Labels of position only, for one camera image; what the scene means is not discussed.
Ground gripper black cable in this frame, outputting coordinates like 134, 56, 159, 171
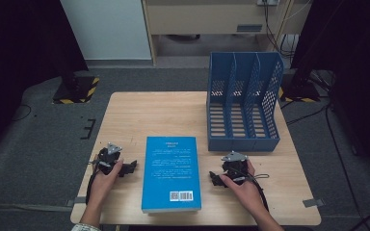
85, 159, 112, 206
237, 167, 270, 213

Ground grey tape piece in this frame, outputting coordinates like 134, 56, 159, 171
66, 196, 88, 207
303, 198, 325, 208

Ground person's left hand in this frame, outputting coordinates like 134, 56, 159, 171
87, 158, 125, 207

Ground beige cabinet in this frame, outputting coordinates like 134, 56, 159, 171
141, 0, 312, 66

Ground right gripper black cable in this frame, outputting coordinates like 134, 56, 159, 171
237, 167, 270, 213

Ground hanging cable bundle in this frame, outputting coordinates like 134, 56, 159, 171
262, 0, 303, 61

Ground person's right hand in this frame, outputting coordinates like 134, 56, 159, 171
219, 160, 268, 215

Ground white panel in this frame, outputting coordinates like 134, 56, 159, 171
60, 0, 152, 61

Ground blue file rack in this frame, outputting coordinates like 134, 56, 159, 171
206, 51, 284, 152

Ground striped black stand base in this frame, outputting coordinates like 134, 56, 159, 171
52, 75, 100, 105
278, 72, 323, 104

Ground person's left patterned sleeve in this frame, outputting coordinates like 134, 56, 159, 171
71, 222, 101, 231

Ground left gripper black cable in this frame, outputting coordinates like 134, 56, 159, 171
85, 159, 112, 206

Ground black curtain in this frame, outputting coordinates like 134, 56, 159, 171
0, 0, 90, 162
290, 0, 370, 181

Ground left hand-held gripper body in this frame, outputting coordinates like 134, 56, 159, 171
94, 142, 123, 176

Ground plain blue book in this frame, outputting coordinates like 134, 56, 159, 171
141, 136, 202, 215

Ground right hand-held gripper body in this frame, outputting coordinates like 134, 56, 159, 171
221, 150, 250, 181

